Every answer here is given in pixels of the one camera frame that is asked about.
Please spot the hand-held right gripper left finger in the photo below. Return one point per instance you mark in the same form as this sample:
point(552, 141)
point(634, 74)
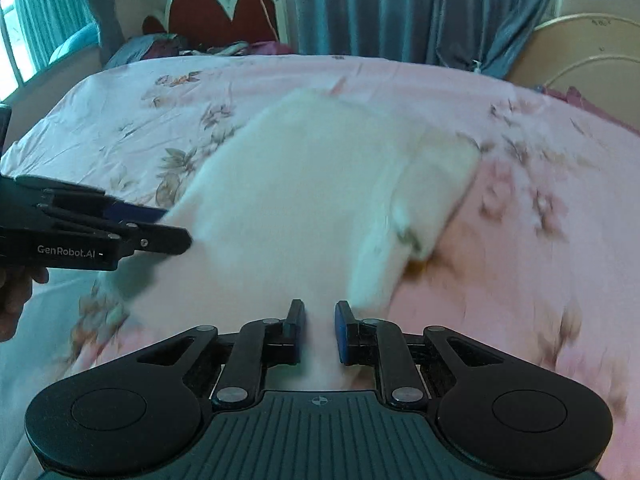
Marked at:
point(299, 332)

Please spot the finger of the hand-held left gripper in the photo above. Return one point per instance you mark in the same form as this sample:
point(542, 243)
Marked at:
point(142, 214)
point(160, 241)

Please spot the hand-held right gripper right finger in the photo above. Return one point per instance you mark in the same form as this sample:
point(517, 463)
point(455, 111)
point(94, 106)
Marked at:
point(341, 332)

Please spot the white small garment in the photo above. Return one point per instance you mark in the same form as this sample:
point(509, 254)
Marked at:
point(300, 195)

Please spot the dark clothes pile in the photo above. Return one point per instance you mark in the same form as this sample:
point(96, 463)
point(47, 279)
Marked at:
point(150, 47)

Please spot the person's left hand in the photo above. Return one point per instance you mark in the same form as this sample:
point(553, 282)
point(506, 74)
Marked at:
point(15, 300)

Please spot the pink floral bedsheet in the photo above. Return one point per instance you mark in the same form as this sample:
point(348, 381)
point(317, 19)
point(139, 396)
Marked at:
point(525, 220)

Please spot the teal window curtain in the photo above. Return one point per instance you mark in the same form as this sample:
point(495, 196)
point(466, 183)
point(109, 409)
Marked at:
point(55, 15)

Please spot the blue-grey curtain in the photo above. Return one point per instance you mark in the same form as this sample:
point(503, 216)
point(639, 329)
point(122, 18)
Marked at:
point(425, 10)

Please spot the round beige board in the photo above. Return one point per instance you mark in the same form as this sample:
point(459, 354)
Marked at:
point(590, 55)

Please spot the window with white frame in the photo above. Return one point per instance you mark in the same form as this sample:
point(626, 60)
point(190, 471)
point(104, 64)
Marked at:
point(12, 55)

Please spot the red headboard with white frame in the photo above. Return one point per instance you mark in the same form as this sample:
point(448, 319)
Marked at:
point(200, 15)

